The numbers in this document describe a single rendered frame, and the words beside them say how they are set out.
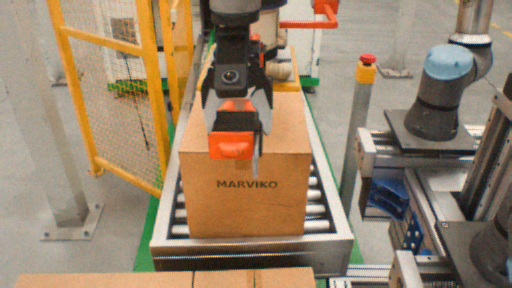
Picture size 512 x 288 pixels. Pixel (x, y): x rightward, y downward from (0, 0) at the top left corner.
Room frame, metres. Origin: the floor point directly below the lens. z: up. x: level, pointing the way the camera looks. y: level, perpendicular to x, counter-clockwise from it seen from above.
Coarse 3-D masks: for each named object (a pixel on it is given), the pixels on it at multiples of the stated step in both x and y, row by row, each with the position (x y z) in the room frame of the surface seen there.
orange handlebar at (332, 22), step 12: (324, 12) 1.37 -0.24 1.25; (288, 24) 1.20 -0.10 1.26; (300, 24) 1.20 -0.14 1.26; (312, 24) 1.20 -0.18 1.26; (324, 24) 1.20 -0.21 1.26; (336, 24) 1.21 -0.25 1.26; (252, 36) 1.07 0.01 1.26; (228, 108) 0.64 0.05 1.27; (252, 108) 0.65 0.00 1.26; (228, 144) 0.52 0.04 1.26; (240, 144) 0.52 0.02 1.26
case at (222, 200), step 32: (288, 96) 1.34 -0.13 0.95; (192, 128) 1.10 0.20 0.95; (288, 128) 1.10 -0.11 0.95; (192, 160) 0.97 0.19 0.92; (224, 160) 0.97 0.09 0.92; (288, 160) 0.96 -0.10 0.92; (192, 192) 0.97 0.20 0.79; (224, 192) 0.97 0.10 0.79; (256, 192) 0.97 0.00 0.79; (288, 192) 0.96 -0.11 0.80; (192, 224) 0.97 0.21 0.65; (224, 224) 0.97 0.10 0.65; (256, 224) 0.97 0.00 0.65; (288, 224) 0.96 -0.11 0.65
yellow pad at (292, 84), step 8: (280, 48) 1.23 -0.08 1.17; (288, 48) 1.29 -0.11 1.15; (296, 64) 1.17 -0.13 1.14; (296, 72) 1.10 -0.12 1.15; (280, 80) 1.03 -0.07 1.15; (288, 80) 1.03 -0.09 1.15; (296, 80) 1.04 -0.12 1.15; (280, 88) 1.00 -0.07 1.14; (288, 88) 1.00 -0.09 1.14; (296, 88) 1.00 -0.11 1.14
